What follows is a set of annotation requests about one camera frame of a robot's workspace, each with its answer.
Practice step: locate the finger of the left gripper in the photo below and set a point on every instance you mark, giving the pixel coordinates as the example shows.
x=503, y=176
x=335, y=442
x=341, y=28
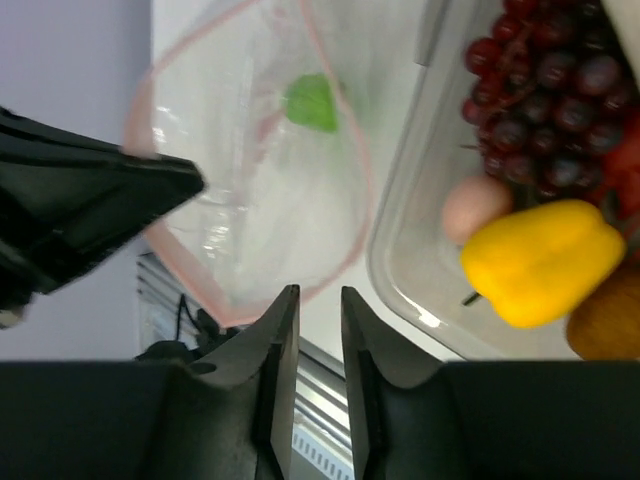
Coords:
x=68, y=202

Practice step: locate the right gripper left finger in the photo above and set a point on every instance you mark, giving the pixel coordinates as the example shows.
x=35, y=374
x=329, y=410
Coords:
x=228, y=415

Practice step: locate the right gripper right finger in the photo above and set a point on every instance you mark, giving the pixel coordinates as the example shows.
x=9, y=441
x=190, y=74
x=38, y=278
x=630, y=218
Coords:
x=413, y=416

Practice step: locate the yellow bell pepper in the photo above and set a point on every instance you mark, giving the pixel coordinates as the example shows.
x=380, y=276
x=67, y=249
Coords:
x=537, y=265

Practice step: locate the clear pink zip top bag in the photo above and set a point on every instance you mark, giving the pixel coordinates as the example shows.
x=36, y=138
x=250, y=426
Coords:
x=282, y=204

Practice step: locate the dark red grape bunch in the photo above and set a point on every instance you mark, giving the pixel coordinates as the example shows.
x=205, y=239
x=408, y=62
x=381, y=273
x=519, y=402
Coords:
x=552, y=98

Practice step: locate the clear plastic food container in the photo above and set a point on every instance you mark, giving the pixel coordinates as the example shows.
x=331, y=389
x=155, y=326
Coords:
x=414, y=268

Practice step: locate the pink egg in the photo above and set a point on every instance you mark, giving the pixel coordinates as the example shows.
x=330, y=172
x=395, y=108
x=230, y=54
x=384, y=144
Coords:
x=472, y=204

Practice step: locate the red crayfish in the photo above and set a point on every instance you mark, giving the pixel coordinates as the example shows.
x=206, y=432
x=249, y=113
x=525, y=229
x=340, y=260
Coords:
x=621, y=167

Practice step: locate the slotted white cable duct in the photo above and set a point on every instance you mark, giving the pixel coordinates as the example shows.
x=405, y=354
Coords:
x=313, y=459

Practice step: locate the aluminium mounting rail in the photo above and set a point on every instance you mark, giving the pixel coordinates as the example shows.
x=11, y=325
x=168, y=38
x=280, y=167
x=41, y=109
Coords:
x=320, y=392

